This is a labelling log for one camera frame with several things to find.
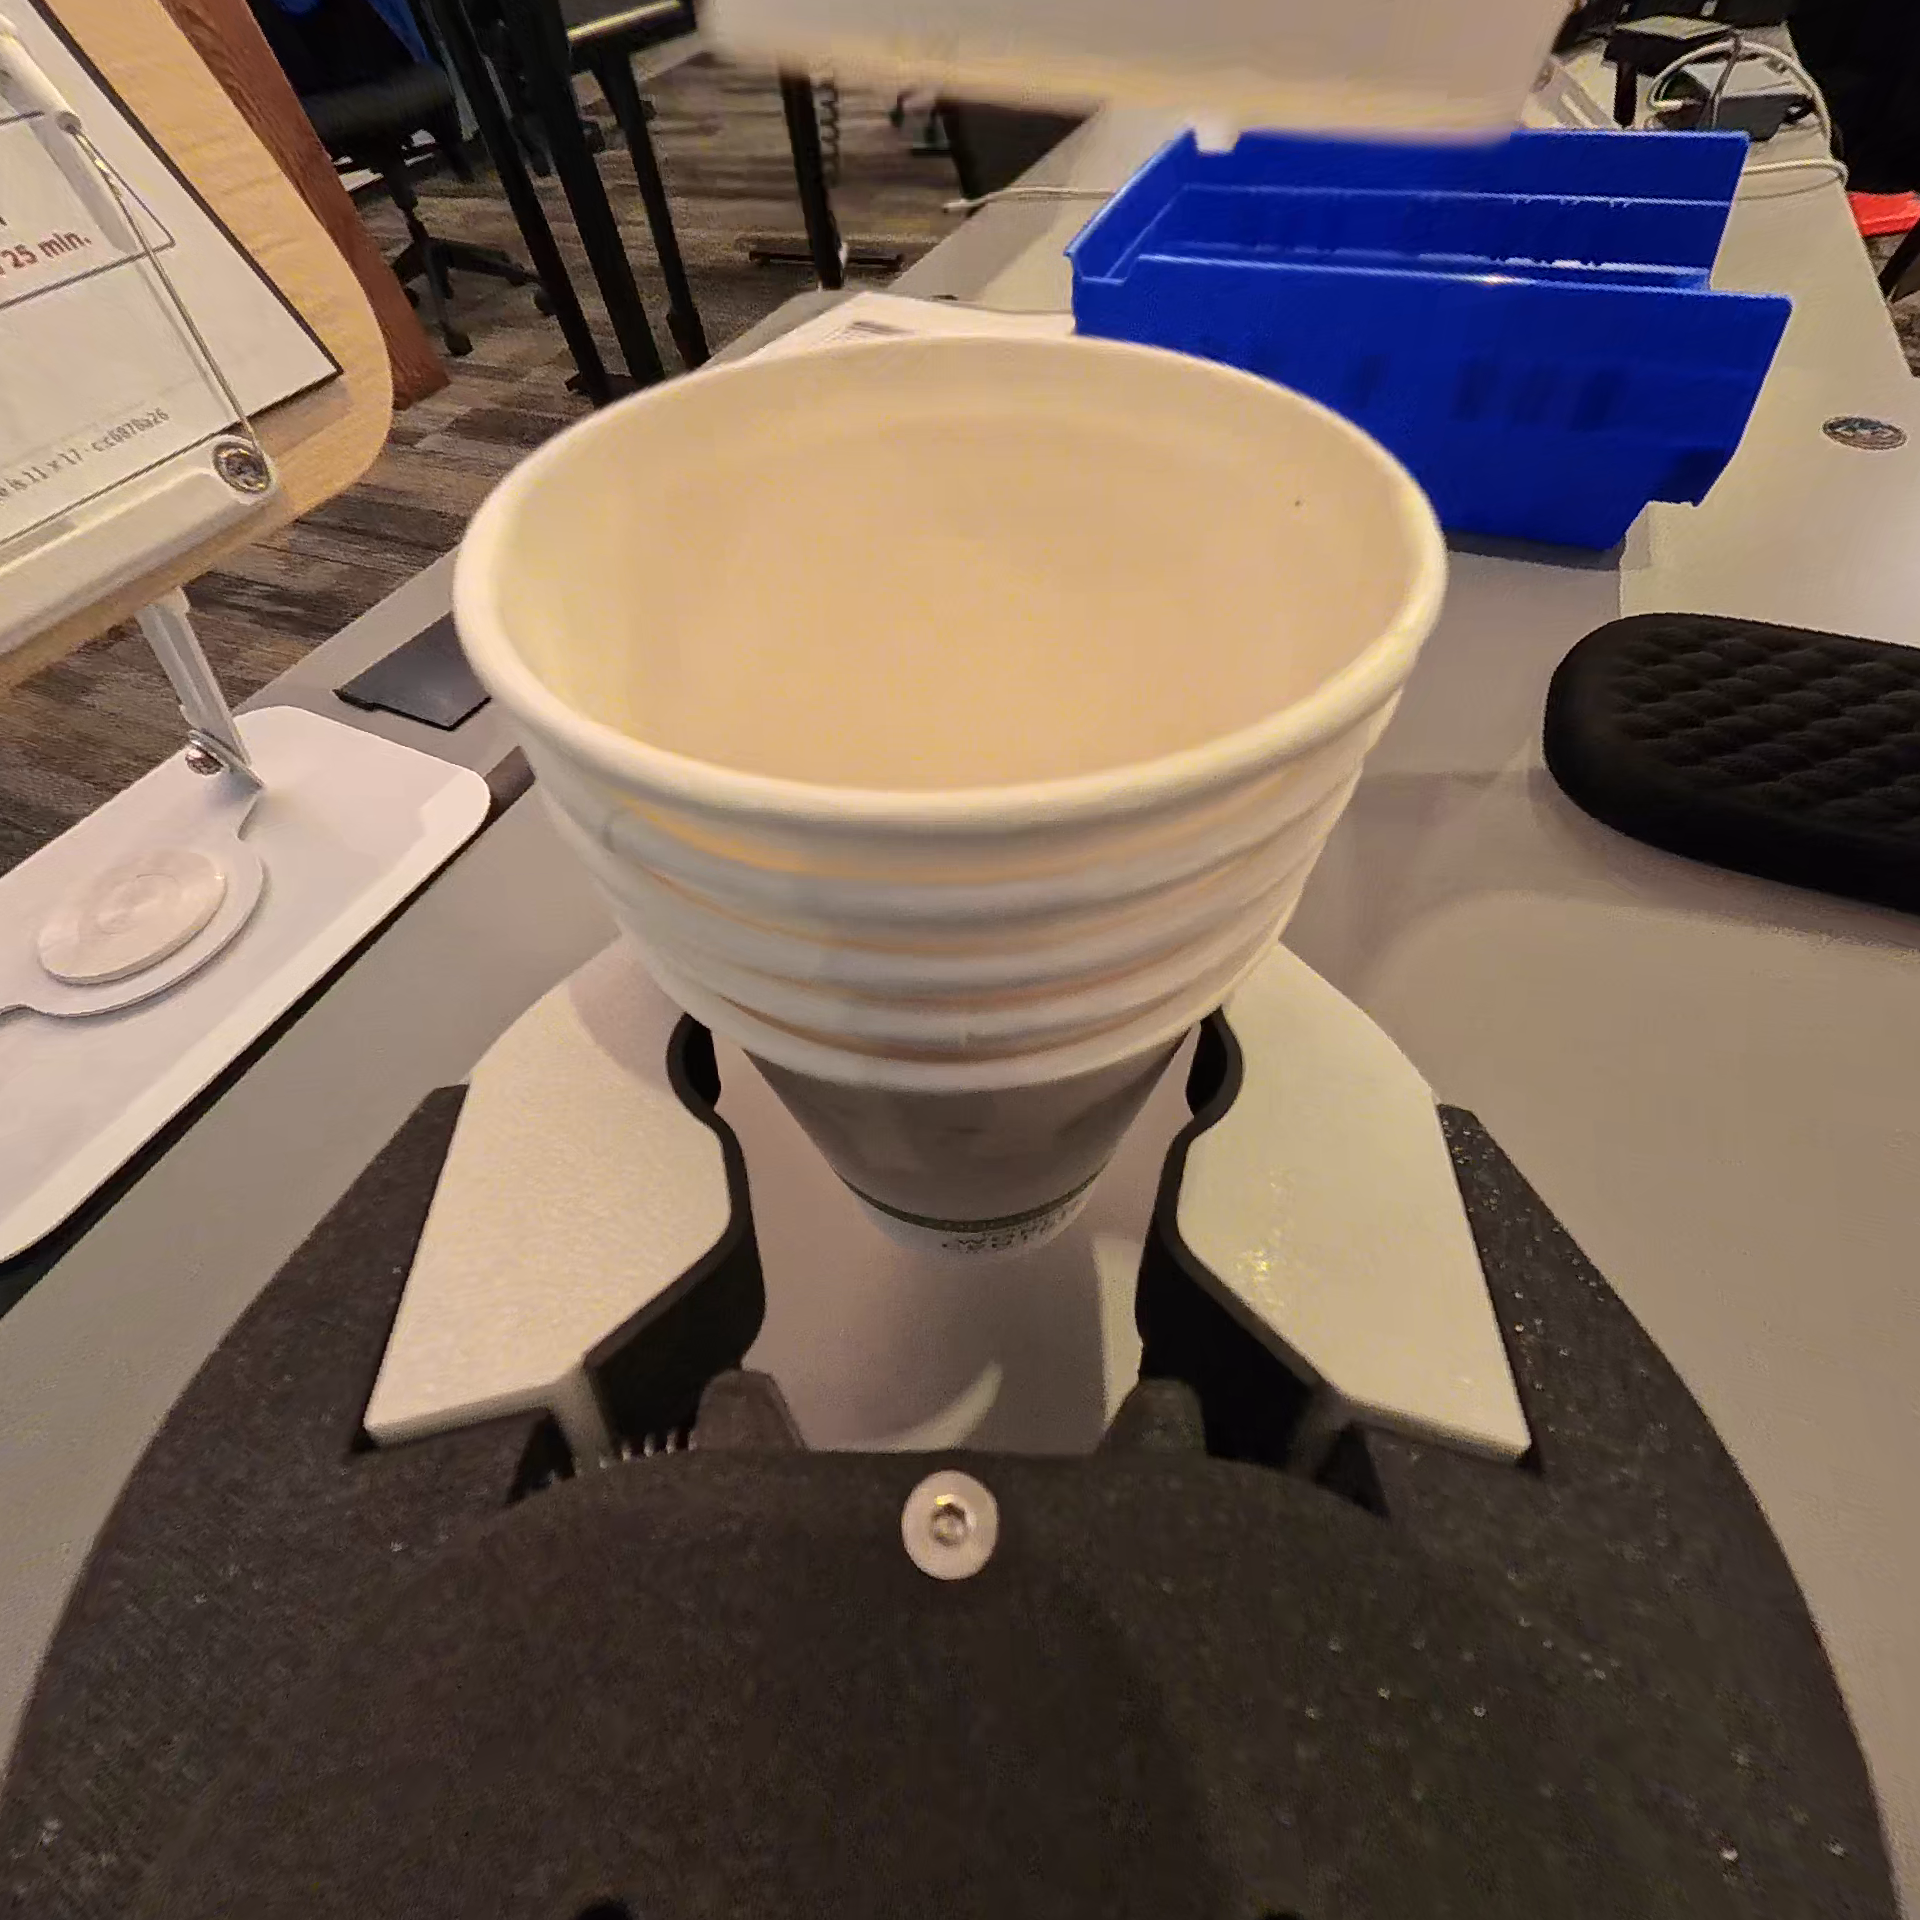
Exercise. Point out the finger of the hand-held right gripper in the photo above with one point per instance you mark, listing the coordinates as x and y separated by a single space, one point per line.
1141 55

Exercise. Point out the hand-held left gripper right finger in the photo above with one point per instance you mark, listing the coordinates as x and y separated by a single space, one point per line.
1351 1229

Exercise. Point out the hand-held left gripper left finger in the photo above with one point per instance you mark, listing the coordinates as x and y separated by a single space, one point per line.
555 1229

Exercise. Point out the narrow blue plastic bin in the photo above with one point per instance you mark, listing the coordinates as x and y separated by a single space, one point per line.
1501 393

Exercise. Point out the stack of nested paper cups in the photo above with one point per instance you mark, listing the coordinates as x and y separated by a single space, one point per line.
960 630

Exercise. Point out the dark display board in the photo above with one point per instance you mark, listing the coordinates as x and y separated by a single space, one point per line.
1003 151

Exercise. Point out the laminated paper sheet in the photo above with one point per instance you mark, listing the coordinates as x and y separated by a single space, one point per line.
885 315

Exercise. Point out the white clipboard stand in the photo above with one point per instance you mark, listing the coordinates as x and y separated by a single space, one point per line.
346 838

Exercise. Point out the black rectangular table inlay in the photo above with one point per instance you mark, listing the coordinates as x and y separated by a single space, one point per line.
410 683

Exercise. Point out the black quilted armrest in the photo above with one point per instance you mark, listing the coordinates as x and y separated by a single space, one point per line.
1738 748

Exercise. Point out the black office chair base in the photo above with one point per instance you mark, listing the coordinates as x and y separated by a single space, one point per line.
450 271

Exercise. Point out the red flat object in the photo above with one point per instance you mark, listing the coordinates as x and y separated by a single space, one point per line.
1890 213

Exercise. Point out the black table grommet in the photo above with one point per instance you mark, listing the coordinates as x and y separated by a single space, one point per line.
1864 431

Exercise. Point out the brown wooden post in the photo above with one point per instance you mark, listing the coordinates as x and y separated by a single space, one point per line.
357 180

